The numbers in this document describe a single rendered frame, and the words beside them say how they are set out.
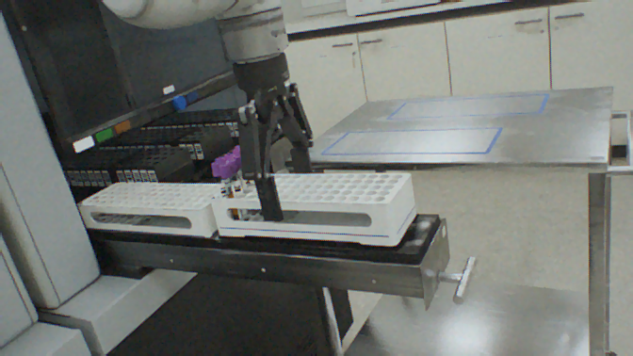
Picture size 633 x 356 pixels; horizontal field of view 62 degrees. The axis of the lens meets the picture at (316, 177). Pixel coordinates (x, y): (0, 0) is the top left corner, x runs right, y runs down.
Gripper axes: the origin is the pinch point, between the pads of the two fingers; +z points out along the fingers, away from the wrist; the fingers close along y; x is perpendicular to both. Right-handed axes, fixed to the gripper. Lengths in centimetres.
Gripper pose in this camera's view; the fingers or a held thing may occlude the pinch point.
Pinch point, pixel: (288, 190)
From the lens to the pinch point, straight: 79.9
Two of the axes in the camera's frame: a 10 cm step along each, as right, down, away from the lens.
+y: 4.4, -4.0, 8.1
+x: -8.8, 0.0, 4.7
